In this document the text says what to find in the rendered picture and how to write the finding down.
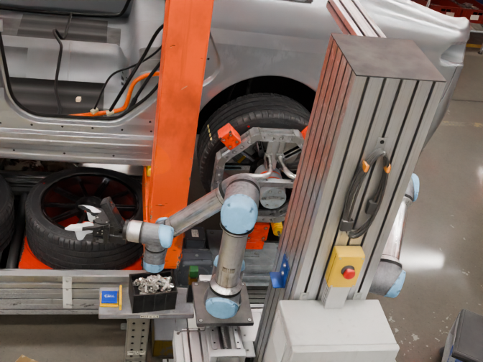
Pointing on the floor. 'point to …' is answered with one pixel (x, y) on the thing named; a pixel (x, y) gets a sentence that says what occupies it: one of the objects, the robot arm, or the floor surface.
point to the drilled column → (136, 340)
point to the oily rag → (57, 165)
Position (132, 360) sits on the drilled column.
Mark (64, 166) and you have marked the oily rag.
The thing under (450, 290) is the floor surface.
